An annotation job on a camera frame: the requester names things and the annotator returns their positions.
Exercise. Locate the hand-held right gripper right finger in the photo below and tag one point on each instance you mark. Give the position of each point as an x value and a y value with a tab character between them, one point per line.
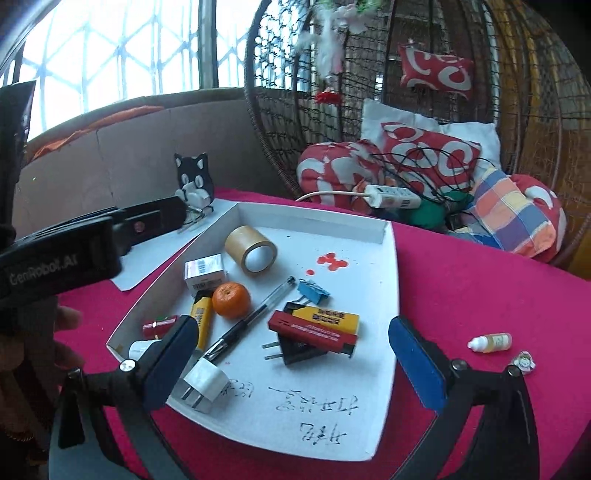
418	364

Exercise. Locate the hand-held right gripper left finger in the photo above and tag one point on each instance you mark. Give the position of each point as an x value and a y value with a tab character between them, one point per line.
168	360

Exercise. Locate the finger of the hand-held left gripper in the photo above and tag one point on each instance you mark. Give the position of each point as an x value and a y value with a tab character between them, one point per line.
157	217

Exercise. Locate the small white charger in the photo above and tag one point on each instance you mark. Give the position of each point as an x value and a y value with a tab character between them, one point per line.
141	348

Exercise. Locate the white plug adapter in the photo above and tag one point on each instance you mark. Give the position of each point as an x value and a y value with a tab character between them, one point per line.
207	381

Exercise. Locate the yellow black marker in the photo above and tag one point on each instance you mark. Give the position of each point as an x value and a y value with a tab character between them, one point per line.
203	323

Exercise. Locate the small white red-label box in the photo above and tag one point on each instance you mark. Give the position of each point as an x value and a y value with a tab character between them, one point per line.
205	272

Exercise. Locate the orange tangerine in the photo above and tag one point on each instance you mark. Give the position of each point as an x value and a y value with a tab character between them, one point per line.
231	300

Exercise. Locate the brown tape roll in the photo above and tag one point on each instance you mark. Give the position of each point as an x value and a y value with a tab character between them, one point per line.
242	244

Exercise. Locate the black pen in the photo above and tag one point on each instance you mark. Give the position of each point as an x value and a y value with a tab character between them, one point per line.
249	318

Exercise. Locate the yellow black box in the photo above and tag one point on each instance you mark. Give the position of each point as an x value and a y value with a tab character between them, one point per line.
328	318

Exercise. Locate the long red box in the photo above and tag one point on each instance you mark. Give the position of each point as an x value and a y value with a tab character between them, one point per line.
314	333

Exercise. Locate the white cardboard tray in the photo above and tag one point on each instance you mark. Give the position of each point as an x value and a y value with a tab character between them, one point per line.
351	277

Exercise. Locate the black plug adapter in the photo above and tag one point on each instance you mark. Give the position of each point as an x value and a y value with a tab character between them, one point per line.
295	353

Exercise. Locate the blue binder clip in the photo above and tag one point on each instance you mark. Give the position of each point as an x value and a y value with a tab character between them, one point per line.
311	290

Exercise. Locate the person's left hand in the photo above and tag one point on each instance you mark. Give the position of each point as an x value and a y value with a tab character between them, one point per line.
69	318

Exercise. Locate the white paper sheet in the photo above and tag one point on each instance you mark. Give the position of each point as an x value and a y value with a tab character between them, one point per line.
152	263

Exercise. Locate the black white cat holder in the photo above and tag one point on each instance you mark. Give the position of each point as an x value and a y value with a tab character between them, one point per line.
194	180

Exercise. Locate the small dropper bottle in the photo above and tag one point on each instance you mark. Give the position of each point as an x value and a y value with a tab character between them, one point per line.
491	342

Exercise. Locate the pink tablecloth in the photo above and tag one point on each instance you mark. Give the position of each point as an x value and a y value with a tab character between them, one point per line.
461	286

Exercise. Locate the small red white packet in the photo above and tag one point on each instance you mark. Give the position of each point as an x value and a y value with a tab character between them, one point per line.
524	361

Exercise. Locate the black power adapter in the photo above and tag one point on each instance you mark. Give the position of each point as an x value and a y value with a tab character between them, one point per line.
455	221

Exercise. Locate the green cloth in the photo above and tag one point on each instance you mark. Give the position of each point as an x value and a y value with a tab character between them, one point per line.
429	212

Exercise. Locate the white power strip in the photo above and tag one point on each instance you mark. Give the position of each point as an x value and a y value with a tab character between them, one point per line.
392	196

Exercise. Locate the checked colourful cloth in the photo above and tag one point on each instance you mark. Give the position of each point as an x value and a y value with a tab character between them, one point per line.
503	212

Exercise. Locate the window with metal grille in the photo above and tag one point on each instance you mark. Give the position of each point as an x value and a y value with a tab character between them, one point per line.
115	46

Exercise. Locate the large red white pillow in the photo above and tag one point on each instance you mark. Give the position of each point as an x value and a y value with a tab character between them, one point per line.
332	170

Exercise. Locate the round red white pillow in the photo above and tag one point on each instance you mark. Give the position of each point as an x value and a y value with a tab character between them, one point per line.
540	203

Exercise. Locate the rectangular red white pillow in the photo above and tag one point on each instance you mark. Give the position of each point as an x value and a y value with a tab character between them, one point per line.
429	150

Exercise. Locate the white feather hanging ornament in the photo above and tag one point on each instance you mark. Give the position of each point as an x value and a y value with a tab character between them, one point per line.
330	50

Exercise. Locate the small red white pillow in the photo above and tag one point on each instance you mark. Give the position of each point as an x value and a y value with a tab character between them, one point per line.
436	69

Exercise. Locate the wicker hanging chair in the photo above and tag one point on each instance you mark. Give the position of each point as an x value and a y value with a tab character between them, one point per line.
521	69

